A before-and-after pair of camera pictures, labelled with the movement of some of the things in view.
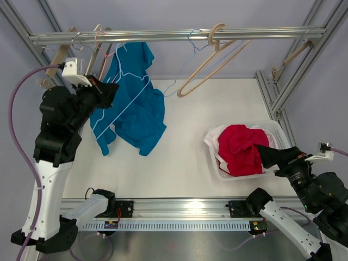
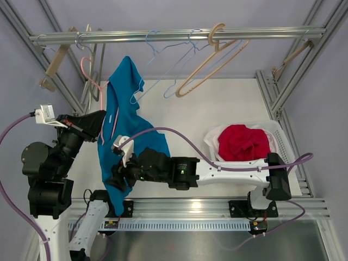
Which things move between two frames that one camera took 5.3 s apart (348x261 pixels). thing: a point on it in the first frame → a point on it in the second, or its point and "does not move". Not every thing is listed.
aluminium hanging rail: [177, 35] does not move
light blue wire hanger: [128, 103] → [151, 61]
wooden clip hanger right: [276, 72] does not move
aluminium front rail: [182, 209] does not move
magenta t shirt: [237, 146] does not move
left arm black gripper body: [99, 99] → [78, 125]
